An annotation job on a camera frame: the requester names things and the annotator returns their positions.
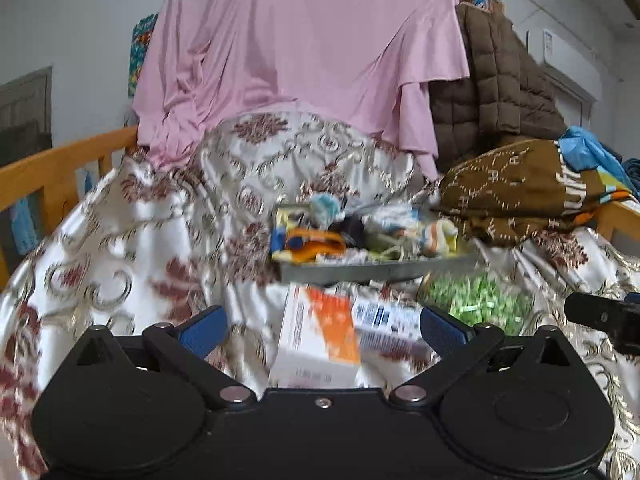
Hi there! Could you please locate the grey framed panel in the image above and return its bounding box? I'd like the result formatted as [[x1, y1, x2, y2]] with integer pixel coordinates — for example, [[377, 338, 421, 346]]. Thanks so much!
[[0, 66, 53, 161]]

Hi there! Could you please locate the white air conditioner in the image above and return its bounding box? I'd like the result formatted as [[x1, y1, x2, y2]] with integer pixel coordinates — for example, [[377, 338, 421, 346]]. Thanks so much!
[[540, 55, 601, 106]]

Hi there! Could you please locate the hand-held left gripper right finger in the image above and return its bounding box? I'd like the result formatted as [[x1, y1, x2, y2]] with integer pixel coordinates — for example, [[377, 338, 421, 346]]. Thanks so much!
[[389, 305, 583, 407]]

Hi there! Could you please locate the floral satin bedspread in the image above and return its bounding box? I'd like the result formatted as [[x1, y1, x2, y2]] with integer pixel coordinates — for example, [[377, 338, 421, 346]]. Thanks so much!
[[0, 110, 640, 480]]

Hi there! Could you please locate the green candy bag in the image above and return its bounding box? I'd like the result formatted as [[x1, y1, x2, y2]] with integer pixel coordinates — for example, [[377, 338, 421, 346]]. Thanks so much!
[[417, 272, 533, 336]]

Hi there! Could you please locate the cartoon print towel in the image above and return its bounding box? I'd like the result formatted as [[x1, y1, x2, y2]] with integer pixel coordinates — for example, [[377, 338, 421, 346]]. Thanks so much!
[[272, 207, 296, 258]]

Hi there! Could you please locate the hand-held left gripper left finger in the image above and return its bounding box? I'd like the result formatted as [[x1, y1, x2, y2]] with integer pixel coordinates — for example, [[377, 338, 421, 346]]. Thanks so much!
[[65, 305, 258, 409]]

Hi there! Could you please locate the white orange box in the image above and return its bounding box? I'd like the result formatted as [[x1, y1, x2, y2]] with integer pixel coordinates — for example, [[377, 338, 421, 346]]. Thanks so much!
[[270, 282, 363, 391]]

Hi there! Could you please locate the blue printed cloth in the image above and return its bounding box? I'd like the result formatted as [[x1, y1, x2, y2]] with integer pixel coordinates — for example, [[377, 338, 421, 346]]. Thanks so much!
[[10, 195, 41, 256]]

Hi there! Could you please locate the blue orange striped cloth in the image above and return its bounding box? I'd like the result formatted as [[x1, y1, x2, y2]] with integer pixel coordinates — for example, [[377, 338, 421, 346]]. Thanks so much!
[[367, 210, 458, 256]]

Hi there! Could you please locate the brown printed blanket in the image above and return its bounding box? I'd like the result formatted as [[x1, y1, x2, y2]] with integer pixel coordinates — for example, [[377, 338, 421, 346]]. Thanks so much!
[[435, 137, 636, 246]]

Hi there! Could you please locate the wooden bed rail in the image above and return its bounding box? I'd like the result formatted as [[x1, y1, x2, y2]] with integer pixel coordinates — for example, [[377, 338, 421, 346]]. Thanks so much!
[[595, 199, 640, 256], [0, 126, 141, 281]]

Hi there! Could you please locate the grey metal tray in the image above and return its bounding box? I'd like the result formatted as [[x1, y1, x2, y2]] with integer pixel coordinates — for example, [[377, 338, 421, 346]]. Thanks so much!
[[272, 202, 478, 283]]

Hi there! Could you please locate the orange navy cloth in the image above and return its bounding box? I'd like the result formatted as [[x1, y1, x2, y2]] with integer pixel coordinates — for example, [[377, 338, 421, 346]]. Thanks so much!
[[280, 227, 346, 263]]

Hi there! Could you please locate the navy striped sock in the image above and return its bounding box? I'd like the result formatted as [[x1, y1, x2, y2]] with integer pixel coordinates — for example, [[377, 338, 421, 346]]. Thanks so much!
[[340, 215, 366, 248]]

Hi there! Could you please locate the white blue carton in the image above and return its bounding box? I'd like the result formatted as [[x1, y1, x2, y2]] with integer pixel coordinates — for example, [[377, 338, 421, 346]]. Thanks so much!
[[350, 294, 436, 361]]

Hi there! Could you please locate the brown quilted jacket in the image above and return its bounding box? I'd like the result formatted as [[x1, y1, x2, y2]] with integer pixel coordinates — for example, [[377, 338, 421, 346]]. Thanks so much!
[[430, 2, 568, 171]]

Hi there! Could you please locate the pink cloth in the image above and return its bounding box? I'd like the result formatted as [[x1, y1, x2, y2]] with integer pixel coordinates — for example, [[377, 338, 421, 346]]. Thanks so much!
[[132, 0, 471, 181]]

